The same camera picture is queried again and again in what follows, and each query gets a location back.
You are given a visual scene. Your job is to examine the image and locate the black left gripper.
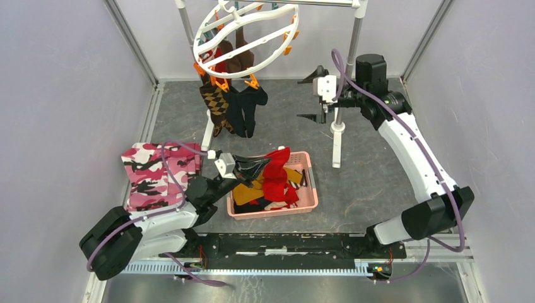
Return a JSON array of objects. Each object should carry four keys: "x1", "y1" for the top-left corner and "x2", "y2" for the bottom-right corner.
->
[{"x1": 208, "y1": 154, "x2": 272, "y2": 204}]

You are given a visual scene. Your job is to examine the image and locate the red white patterned sock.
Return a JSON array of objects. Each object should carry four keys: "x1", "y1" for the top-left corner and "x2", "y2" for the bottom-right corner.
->
[{"x1": 262, "y1": 147, "x2": 298, "y2": 208}]

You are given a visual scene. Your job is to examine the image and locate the black sock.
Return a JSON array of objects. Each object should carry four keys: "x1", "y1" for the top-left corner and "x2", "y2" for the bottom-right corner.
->
[
  {"x1": 223, "y1": 86, "x2": 247, "y2": 138},
  {"x1": 241, "y1": 87, "x2": 269, "y2": 138}
]

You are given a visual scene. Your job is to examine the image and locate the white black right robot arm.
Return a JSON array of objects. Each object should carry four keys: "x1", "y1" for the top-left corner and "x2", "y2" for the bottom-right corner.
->
[{"x1": 301, "y1": 54, "x2": 474, "y2": 258}]

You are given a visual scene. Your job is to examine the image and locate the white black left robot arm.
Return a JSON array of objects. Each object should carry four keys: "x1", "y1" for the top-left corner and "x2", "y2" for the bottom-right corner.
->
[{"x1": 79, "y1": 151, "x2": 271, "y2": 281}]

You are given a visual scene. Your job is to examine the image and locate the orange clothes clip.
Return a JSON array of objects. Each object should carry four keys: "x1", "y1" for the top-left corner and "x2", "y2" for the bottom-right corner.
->
[
  {"x1": 244, "y1": 74, "x2": 261, "y2": 90},
  {"x1": 211, "y1": 76, "x2": 230, "y2": 92}
]

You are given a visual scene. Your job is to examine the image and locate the white round clip hanger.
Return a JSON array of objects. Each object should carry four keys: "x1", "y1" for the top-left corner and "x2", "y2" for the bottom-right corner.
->
[{"x1": 192, "y1": 1, "x2": 300, "y2": 79}]

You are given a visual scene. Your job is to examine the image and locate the yellow cloth in basket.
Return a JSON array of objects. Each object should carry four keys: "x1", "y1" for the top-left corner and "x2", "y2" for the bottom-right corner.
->
[{"x1": 232, "y1": 167, "x2": 307, "y2": 206}]

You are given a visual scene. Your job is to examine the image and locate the white metal drying rack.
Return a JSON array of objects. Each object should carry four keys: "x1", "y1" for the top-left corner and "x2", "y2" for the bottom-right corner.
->
[{"x1": 174, "y1": 0, "x2": 368, "y2": 169}]

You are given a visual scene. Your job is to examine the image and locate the pink perforated plastic basket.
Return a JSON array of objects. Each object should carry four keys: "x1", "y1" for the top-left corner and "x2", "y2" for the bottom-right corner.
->
[{"x1": 226, "y1": 151, "x2": 319, "y2": 220}]

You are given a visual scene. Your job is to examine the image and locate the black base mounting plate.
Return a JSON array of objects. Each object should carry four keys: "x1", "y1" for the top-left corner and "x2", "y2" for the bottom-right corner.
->
[{"x1": 172, "y1": 233, "x2": 407, "y2": 270}]

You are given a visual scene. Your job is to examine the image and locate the argyle brown yellow sock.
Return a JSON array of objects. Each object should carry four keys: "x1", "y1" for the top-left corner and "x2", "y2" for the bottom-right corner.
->
[{"x1": 199, "y1": 82, "x2": 235, "y2": 138}]

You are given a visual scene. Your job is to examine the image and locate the pink camouflage folded cloth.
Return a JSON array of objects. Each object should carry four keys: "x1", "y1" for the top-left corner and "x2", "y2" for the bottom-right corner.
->
[{"x1": 121, "y1": 143, "x2": 203, "y2": 212}]

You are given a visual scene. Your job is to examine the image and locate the red white santa sock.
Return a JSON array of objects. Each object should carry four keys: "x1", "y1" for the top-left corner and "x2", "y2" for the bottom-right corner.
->
[{"x1": 212, "y1": 47, "x2": 228, "y2": 78}]

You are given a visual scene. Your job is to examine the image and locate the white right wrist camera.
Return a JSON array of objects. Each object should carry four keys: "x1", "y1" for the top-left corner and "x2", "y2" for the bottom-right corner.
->
[{"x1": 312, "y1": 75, "x2": 338, "y2": 104}]

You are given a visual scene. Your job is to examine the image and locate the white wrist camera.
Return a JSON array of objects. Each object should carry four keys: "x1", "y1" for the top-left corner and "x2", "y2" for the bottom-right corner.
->
[
  {"x1": 207, "y1": 150, "x2": 237, "y2": 179},
  {"x1": 312, "y1": 75, "x2": 338, "y2": 104}
]

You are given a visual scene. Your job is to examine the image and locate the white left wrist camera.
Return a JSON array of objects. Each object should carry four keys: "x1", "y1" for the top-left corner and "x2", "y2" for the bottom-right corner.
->
[{"x1": 207, "y1": 150, "x2": 237, "y2": 179}]

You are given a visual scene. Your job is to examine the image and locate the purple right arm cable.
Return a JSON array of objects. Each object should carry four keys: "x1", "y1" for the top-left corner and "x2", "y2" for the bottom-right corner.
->
[{"x1": 331, "y1": 48, "x2": 466, "y2": 285}]

